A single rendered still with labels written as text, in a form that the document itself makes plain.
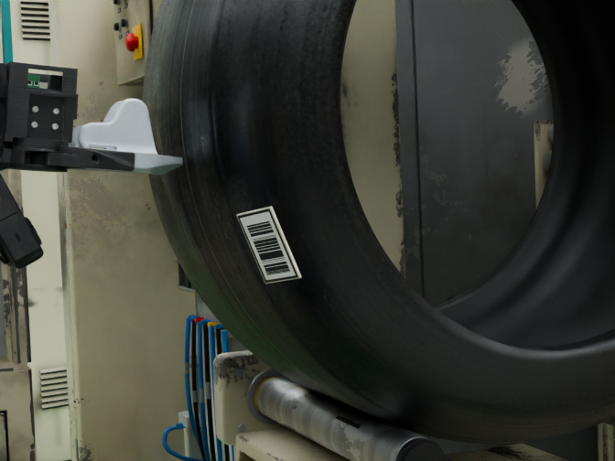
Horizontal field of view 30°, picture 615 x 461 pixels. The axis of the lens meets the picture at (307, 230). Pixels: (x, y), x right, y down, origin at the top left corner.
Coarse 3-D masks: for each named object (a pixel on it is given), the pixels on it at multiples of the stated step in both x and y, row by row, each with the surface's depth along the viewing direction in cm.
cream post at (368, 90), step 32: (384, 0) 131; (352, 32) 130; (384, 32) 132; (352, 64) 130; (384, 64) 132; (352, 96) 130; (384, 96) 132; (352, 128) 130; (384, 128) 132; (352, 160) 130; (384, 160) 132; (384, 192) 132; (384, 224) 132
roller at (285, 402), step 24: (264, 384) 123; (288, 384) 119; (264, 408) 121; (288, 408) 115; (312, 408) 110; (336, 408) 107; (312, 432) 109; (336, 432) 104; (360, 432) 100; (384, 432) 97; (408, 432) 96; (360, 456) 99; (384, 456) 95; (408, 456) 93; (432, 456) 93
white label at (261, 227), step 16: (272, 208) 87; (240, 224) 89; (256, 224) 88; (272, 224) 87; (256, 240) 89; (272, 240) 88; (256, 256) 90; (272, 256) 89; (288, 256) 87; (272, 272) 89; (288, 272) 88
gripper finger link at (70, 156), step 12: (36, 156) 89; (48, 156) 88; (60, 156) 88; (72, 156) 89; (84, 156) 89; (96, 156) 90; (108, 156) 91; (120, 156) 91; (132, 156) 92; (108, 168) 90; (120, 168) 91; (132, 168) 92
